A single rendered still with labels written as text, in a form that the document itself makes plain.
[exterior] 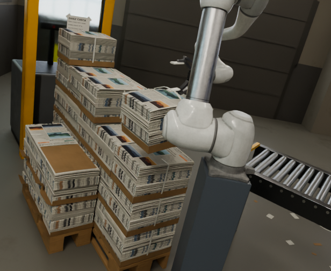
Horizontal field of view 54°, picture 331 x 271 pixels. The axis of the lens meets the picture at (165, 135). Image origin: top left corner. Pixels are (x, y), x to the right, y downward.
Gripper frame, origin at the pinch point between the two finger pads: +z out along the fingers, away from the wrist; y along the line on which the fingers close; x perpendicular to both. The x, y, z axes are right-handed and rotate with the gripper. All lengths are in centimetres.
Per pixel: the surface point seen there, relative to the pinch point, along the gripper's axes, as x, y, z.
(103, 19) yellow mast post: 161, -7, -35
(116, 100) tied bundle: 51, 30, 4
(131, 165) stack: 1, 49, 18
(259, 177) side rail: -30, 56, -53
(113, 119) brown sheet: 51, 43, 5
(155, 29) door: 361, 26, -224
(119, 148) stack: 18, 47, 17
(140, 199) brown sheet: -7, 66, 15
